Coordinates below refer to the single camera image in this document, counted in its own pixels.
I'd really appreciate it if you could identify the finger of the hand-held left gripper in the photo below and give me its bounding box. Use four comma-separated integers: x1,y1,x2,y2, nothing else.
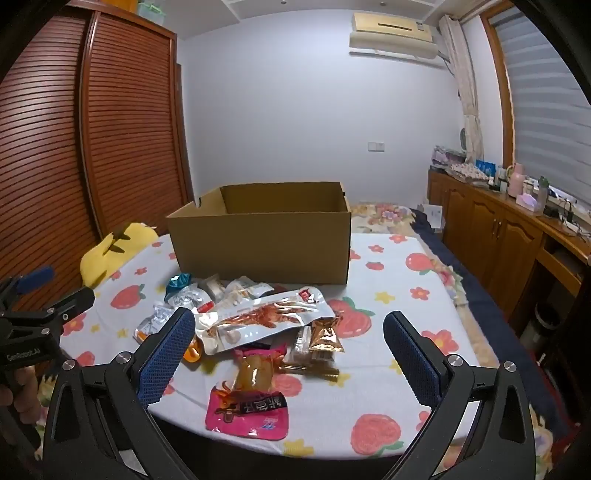
9,286,97,334
0,267,56,315

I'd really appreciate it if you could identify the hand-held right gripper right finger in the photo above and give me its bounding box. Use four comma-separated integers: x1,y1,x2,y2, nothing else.
383,310,549,480

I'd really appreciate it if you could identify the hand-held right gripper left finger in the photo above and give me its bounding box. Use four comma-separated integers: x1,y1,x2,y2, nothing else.
42,307,197,480

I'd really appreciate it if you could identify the silver orange snack packet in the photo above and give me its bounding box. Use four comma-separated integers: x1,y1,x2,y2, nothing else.
133,302,182,345

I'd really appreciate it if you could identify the white red-print snack packet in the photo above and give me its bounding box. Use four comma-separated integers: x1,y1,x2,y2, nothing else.
165,286,219,320

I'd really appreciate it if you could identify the small gold snack packet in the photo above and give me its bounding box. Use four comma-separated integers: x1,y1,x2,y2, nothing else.
308,316,346,354

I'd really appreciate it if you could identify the pink snack packet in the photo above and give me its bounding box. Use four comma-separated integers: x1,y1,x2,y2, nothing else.
205,348,291,440

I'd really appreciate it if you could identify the large silver red-print snack packet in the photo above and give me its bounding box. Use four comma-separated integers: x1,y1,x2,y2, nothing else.
194,286,337,356

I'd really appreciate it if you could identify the brown cardboard box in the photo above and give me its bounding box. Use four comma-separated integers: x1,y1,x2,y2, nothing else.
166,181,353,287

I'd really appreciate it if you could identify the person's left hand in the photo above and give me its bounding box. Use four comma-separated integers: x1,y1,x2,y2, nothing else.
0,366,42,424

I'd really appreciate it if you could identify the yellow plush pillow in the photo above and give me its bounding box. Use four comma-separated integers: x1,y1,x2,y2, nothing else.
80,222,158,289

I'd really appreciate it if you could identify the teal snack packet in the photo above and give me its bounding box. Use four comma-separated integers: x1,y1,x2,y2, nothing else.
165,273,194,302

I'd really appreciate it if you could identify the strawberry printed blanket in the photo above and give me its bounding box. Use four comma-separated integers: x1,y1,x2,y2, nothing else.
39,231,502,459

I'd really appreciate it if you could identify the wooden louvered wardrobe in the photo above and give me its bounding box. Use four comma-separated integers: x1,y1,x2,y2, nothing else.
0,8,195,298

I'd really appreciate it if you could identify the trash bin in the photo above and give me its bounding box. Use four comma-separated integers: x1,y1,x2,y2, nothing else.
533,304,558,343

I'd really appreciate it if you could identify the white paper bag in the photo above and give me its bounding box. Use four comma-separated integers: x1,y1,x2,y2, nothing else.
421,203,445,232

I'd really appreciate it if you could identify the wooden cabinet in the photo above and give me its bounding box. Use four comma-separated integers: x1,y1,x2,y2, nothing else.
427,167,591,335

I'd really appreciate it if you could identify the egg tray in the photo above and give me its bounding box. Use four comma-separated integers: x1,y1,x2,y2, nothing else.
444,161,491,180

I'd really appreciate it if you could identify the power strip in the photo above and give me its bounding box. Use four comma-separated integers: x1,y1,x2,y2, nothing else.
544,207,580,233

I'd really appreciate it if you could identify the purple package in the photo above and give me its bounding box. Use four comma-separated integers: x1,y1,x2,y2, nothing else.
431,145,465,168

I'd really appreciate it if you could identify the pink thermos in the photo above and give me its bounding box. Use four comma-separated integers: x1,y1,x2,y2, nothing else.
507,162,528,200

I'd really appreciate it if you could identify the beige curtain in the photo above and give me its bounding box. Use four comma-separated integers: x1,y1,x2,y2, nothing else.
438,15,485,166

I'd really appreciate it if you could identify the grey window blind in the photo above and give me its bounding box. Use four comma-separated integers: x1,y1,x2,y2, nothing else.
493,8,591,223

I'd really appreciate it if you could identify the green storage box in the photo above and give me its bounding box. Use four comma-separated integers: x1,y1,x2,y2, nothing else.
137,0,168,25

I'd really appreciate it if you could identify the wall air conditioner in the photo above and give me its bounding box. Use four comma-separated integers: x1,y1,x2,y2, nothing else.
348,11,440,61

